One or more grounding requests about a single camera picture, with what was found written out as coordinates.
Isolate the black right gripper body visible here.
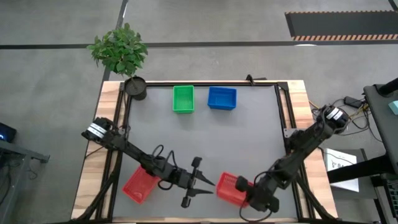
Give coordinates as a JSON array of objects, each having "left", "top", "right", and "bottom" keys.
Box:
[{"left": 234, "top": 175, "right": 280, "bottom": 214}]

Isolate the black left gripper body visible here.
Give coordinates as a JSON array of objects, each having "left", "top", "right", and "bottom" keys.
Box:
[{"left": 169, "top": 156, "right": 203, "bottom": 208}]

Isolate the grey table mat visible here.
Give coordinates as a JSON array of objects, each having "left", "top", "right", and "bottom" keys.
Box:
[{"left": 112, "top": 84, "right": 299, "bottom": 218}]

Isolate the white cardboard box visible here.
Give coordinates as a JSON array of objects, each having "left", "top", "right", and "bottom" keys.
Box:
[{"left": 323, "top": 148, "right": 360, "bottom": 193}]

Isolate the black plant pot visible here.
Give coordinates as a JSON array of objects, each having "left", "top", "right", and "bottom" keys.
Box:
[{"left": 124, "top": 76, "right": 147, "bottom": 101}]

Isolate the black clamp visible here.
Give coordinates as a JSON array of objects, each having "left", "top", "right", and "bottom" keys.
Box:
[{"left": 245, "top": 74, "right": 268, "bottom": 86}]

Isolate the black power adapter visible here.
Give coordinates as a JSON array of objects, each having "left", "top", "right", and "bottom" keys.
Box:
[{"left": 343, "top": 96, "right": 363, "bottom": 109}]

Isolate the black equipment cart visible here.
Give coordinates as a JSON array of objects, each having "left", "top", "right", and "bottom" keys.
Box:
[{"left": 326, "top": 77, "right": 398, "bottom": 224}]

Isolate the green leafy plant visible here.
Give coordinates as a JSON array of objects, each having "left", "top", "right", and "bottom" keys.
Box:
[{"left": 86, "top": 22, "right": 149, "bottom": 78}]

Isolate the grey metal desk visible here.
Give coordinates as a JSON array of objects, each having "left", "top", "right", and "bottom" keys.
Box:
[{"left": 0, "top": 139, "right": 50, "bottom": 224}]

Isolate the black device with blue light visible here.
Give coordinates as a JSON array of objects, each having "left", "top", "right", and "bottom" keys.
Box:
[{"left": 0, "top": 122, "right": 17, "bottom": 144}]

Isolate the black hazard-striped floor mat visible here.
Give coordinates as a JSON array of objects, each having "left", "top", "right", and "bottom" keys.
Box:
[{"left": 285, "top": 11, "right": 398, "bottom": 42}]

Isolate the black aluminium frame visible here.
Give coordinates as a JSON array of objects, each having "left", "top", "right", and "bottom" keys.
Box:
[{"left": 70, "top": 80, "right": 340, "bottom": 224}]

